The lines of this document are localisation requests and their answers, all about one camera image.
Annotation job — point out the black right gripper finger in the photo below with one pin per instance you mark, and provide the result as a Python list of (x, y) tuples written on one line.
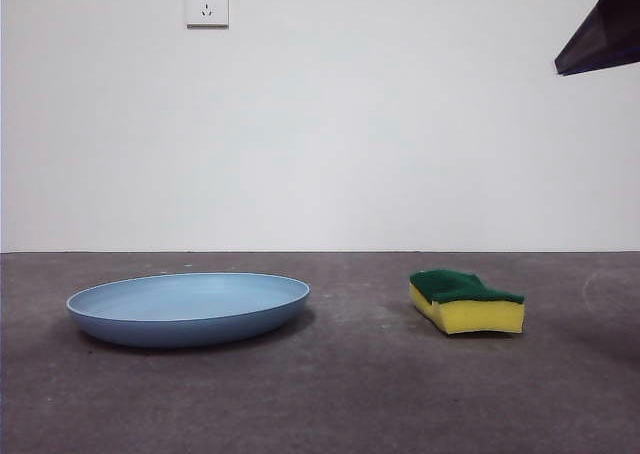
[(607, 34)]

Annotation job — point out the yellow sponge with green scourer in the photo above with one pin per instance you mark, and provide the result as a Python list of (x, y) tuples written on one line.
[(475, 316)]

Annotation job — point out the blue round plate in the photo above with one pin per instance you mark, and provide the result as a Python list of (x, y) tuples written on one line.
[(185, 314)]

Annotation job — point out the white wall socket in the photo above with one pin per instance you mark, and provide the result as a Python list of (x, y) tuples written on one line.
[(207, 4)]

